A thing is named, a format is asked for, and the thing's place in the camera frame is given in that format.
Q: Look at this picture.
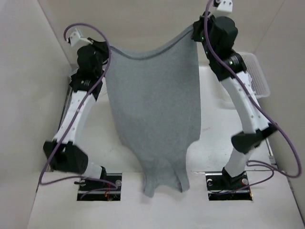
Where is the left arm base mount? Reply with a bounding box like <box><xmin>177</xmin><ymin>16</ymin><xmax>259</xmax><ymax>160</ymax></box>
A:
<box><xmin>74</xmin><ymin>173</ymin><xmax>122</xmax><ymax>201</ymax></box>

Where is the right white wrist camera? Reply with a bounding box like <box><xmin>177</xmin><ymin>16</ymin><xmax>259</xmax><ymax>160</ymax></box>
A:
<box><xmin>213</xmin><ymin>0</ymin><xmax>233</xmax><ymax>13</ymax></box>

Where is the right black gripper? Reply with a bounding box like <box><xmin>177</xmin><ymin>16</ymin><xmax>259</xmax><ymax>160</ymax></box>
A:
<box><xmin>191</xmin><ymin>10</ymin><xmax>220</xmax><ymax>60</ymax></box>

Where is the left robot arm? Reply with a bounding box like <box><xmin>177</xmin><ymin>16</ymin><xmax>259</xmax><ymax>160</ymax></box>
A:
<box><xmin>43</xmin><ymin>39</ymin><xmax>110</xmax><ymax>190</ymax></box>

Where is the folded black tank top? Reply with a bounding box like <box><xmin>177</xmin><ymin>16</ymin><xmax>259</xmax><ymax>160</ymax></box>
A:
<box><xmin>69</xmin><ymin>72</ymin><xmax>77</xmax><ymax>88</ymax></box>

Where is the white plastic basket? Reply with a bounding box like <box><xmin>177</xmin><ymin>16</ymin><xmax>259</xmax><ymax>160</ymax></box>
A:
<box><xmin>239</xmin><ymin>52</ymin><xmax>270</xmax><ymax>99</ymax></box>

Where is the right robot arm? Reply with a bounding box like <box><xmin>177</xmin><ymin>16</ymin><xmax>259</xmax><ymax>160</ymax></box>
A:
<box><xmin>191</xmin><ymin>16</ymin><xmax>276</xmax><ymax>189</ymax></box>

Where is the pale pink tank top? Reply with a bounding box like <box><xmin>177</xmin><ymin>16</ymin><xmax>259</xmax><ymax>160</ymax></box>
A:
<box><xmin>247</xmin><ymin>73</ymin><xmax>253</xmax><ymax>87</ymax></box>

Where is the grey tank top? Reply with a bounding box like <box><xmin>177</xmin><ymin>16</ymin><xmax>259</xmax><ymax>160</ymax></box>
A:
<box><xmin>105</xmin><ymin>26</ymin><xmax>201</xmax><ymax>198</ymax></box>

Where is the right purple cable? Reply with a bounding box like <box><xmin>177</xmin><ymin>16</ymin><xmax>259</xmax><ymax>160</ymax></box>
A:
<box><xmin>203</xmin><ymin>0</ymin><xmax>303</xmax><ymax>191</ymax></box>

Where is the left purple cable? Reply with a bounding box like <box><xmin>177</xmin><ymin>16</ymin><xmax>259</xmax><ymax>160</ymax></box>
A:
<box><xmin>38</xmin><ymin>22</ymin><xmax>120</xmax><ymax>200</ymax></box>

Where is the purple cable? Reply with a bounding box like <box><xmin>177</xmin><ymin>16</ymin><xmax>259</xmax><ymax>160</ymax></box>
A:
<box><xmin>38</xmin><ymin>22</ymin><xmax>120</xmax><ymax>200</ymax></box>
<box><xmin>203</xmin><ymin>0</ymin><xmax>303</xmax><ymax>191</ymax></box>

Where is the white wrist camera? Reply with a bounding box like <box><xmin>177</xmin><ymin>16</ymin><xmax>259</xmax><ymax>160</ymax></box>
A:
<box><xmin>66</xmin><ymin>28</ymin><xmax>93</xmax><ymax>47</ymax></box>
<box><xmin>213</xmin><ymin>0</ymin><xmax>233</xmax><ymax>13</ymax></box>

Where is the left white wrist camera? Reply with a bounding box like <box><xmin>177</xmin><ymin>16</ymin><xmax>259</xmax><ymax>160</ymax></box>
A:
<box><xmin>66</xmin><ymin>28</ymin><xmax>93</xmax><ymax>47</ymax></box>

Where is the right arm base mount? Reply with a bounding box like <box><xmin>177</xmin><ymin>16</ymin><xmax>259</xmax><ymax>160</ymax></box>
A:
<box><xmin>205</xmin><ymin>172</ymin><xmax>252</xmax><ymax>201</ymax></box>

